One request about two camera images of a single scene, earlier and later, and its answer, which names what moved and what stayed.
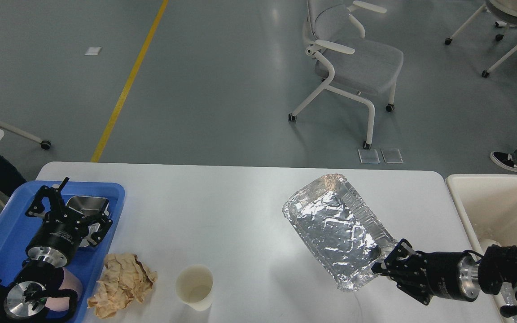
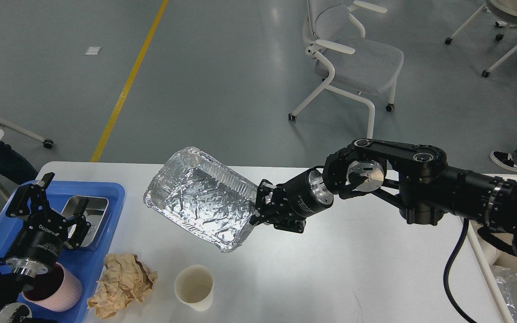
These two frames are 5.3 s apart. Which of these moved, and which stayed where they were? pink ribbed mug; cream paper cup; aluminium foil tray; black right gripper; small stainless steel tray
Moved: black right gripper; aluminium foil tray
Stayed: cream paper cup; pink ribbed mug; small stainless steel tray
